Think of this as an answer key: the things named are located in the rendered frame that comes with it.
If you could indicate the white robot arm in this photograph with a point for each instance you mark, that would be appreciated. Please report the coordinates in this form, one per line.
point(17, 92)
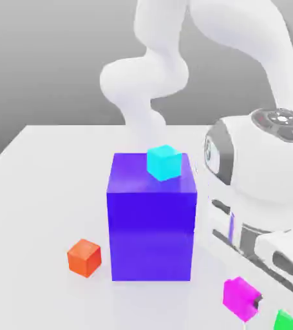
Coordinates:
point(159, 77)

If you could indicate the small orange cube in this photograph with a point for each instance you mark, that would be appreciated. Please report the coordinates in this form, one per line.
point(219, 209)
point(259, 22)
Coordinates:
point(83, 257)

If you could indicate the large purple box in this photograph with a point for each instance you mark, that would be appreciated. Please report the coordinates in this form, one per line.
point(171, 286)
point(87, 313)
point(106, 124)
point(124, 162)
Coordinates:
point(151, 227)

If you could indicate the small cyan cube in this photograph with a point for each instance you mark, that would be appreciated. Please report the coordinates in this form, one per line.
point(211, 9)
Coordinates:
point(163, 162)

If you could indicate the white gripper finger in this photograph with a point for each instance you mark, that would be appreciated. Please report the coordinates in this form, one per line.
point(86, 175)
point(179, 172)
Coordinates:
point(258, 301)

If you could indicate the small green cube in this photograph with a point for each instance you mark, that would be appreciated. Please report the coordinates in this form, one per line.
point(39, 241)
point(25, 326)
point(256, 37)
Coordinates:
point(283, 322)

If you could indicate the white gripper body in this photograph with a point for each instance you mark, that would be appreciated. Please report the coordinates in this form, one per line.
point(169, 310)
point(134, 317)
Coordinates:
point(272, 286)

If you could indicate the small magenta cube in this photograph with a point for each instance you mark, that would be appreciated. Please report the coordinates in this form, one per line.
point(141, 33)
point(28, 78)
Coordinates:
point(239, 299)

